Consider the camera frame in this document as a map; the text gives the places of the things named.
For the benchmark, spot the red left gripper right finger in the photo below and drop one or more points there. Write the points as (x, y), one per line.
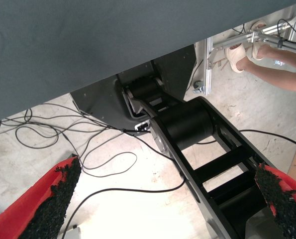
(289, 206)

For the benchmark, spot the black jointed robot frame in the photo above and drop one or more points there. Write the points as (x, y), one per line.
(185, 124)

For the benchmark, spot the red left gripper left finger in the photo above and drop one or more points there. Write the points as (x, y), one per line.
(21, 211)

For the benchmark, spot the beige sandal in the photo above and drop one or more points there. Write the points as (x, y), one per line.
(234, 56)
(256, 53)

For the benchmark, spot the small grey box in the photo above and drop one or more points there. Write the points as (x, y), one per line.
(71, 234)

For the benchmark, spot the aluminium profile frame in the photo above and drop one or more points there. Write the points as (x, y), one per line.
(208, 69)

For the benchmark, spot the dark grey table cloth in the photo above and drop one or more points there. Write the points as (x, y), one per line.
(88, 37)

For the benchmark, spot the grey caster wheel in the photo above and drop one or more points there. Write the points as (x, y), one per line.
(198, 87)

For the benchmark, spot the person's bare leg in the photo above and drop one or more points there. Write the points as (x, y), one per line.
(269, 52)
(274, 77)

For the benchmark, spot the dark grey robot base housing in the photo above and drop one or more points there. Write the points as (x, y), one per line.
(100, 104)

